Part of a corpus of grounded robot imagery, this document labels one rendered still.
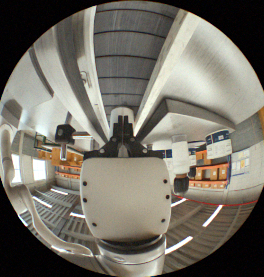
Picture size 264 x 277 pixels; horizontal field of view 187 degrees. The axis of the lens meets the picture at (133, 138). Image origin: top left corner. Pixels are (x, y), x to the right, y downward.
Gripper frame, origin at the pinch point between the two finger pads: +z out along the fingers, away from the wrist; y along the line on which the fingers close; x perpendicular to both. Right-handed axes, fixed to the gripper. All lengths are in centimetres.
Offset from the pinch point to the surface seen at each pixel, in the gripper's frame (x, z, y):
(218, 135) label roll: -9, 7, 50
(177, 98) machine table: 1.3, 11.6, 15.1
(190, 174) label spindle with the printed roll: -51, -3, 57
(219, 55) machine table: 19.7, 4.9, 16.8
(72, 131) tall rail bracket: 1.2, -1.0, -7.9
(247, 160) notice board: -58, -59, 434
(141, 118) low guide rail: -0.2, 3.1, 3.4
